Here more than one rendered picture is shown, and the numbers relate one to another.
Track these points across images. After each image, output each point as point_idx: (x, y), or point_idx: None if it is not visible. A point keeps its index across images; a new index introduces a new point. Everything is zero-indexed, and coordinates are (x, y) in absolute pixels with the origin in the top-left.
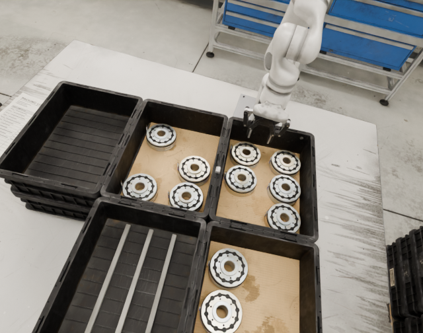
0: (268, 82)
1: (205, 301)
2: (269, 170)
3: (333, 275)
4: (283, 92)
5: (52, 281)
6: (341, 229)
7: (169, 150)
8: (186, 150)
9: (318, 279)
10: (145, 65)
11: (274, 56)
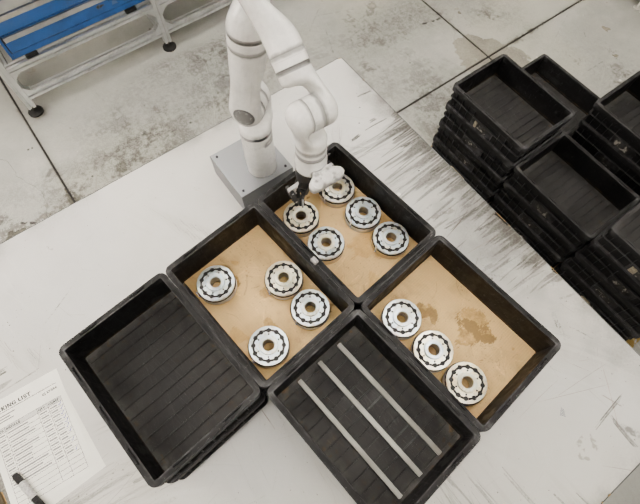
0: (304, 158)
1: (417, 356)
2: (331, 208)
3: (448, 234)
4: (324, 154)
5: (288, 487)
6: (417, 192)
7: (238, 287)
8: (250, 270)
9: (465, 258)
10: (56, 225)
11: (305, 140)
